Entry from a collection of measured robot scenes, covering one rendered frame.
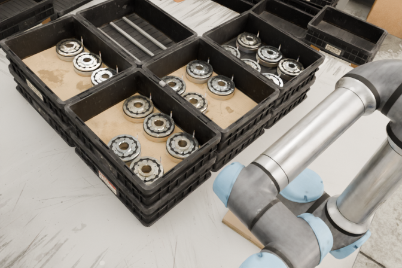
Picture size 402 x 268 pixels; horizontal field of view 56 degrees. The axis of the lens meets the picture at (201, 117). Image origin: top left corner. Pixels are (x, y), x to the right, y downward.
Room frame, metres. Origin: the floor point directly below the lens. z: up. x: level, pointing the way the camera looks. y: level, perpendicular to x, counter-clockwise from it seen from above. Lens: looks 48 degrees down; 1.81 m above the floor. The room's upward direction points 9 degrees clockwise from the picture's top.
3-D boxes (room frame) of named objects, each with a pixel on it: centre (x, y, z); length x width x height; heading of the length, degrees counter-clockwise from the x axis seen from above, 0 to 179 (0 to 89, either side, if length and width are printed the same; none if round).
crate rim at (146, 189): (0.75, 0.17, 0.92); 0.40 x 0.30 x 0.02; 52
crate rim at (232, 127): (0.99, -0.01, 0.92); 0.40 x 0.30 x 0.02; 52
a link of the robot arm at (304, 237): (0.30, -0.18, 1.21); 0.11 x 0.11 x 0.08; 48
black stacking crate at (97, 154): (0.75, 0.17, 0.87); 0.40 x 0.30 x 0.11; 52
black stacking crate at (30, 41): (0.99, 0.49, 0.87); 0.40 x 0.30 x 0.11; 52
